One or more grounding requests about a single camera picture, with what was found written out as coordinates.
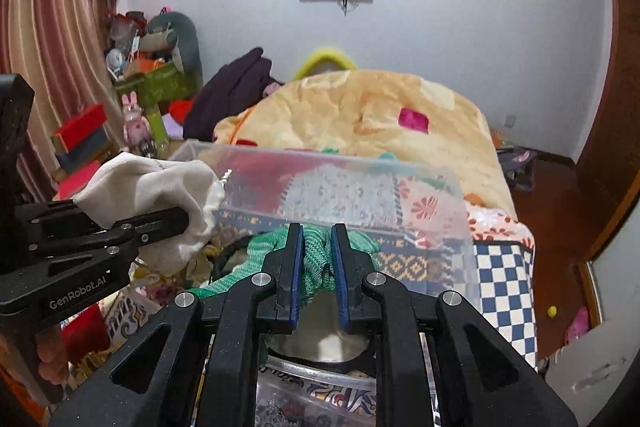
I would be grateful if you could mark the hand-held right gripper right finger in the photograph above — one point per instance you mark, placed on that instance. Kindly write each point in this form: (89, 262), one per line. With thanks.
(340, 277)

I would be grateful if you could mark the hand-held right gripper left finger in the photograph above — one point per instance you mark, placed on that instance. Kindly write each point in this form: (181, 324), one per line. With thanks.
(297, 267)

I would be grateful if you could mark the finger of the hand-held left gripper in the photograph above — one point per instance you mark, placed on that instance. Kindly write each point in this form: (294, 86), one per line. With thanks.
(100, 229)

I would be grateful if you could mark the green knit cloth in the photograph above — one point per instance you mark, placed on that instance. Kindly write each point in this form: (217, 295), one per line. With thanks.
(316, 257)

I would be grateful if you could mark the white cloth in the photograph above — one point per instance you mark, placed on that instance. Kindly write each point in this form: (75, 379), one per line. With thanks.
(150, 182)

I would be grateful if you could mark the clear plastic storage box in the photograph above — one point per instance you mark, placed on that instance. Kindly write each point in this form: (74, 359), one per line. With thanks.
(360, 187)

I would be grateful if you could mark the person's left hand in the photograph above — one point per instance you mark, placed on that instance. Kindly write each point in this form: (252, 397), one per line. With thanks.
(51, 357)

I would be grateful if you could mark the white fabric piece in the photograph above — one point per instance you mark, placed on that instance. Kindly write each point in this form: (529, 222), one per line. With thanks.
(320, 324)

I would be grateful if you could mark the colourful patterned blanket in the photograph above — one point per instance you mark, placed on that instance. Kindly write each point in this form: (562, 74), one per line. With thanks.
(125, 312)

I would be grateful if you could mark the red box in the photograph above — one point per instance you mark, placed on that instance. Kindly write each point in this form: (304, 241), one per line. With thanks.
(80, 127)

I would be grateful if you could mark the pink rabbit toy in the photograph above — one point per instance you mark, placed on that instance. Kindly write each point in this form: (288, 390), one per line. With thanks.
(134, 122)

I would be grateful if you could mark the green cardboard box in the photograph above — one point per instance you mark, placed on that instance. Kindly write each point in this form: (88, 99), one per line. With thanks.
(155, 84)

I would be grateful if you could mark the floral bed sheet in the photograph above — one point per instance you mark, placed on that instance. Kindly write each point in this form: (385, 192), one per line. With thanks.
(495, 227)

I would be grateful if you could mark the blue white checkered sheet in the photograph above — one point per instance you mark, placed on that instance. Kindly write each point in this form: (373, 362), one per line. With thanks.
(505, 292)

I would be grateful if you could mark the yellow patchwork quilt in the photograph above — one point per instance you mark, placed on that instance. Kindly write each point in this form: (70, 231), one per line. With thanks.
(350, 107)

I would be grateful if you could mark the dark purple garment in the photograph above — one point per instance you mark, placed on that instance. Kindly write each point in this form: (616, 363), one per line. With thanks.
(225, 92)

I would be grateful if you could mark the striped pink curtain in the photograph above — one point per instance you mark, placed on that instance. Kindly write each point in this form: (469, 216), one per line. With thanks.
(50, 32)

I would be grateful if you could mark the purple bag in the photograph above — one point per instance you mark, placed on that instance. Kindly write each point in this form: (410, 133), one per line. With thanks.
(517, 167)

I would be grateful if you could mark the grey plush toy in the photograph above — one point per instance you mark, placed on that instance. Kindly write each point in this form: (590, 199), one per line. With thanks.
(185, 37)

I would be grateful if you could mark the yellow ball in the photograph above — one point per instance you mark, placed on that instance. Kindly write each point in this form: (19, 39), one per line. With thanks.
(552, 311)

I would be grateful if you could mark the white board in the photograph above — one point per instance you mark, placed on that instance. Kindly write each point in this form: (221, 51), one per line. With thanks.
(585, 362)

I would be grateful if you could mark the white wall socket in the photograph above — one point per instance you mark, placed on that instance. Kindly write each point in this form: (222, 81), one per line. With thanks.
(510, 122)

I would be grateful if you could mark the wooden door frame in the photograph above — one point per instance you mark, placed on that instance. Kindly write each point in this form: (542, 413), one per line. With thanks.
(620, 107)

